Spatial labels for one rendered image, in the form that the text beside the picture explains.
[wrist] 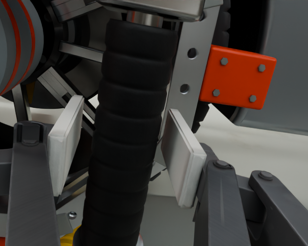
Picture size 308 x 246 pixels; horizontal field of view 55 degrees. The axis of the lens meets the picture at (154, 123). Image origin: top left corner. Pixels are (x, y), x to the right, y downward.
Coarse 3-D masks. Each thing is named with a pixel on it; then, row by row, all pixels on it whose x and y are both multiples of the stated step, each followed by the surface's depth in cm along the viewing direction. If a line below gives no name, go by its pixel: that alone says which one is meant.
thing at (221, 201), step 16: (208, 176) 12; (224, 176) 12; (208, 192) 11; (224, 192) 11; (208, 208) 10; (224, 208) 10; (240, 208) 10; (208, 224) 9; (224, 224) 9; (240, 224) 9; (208, 240) 8; (224, 240) 8; (240, 240) 8
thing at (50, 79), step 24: (48, 0) 42; (72, 0) 42; (48, 24) 46; (168, 24) 45; (48, 48) 48; (72, 48) 44; (48, 72) 45; (24, 96) 46; (24, 120) 47; (0, 144) 59; (72, 168) 50
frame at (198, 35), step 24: (216, 0) 34; (192, 24) 35; (192, 48) 40; (192, 72) 37; (168, 96) 37; (192, 96) 38; (192, 120) 39; (72, 192) 45; (0, 216) 40; (72, 216) 42
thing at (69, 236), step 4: (76, 228) 52; (72, 232) 51; (64, 236) 50; (68, 236) 50; (72, 236) 50; (60, 240) 49; (64, 240) 49; (68, 240) 49; (72, 240) 50; (64, 244) 48; (68, 244) 48
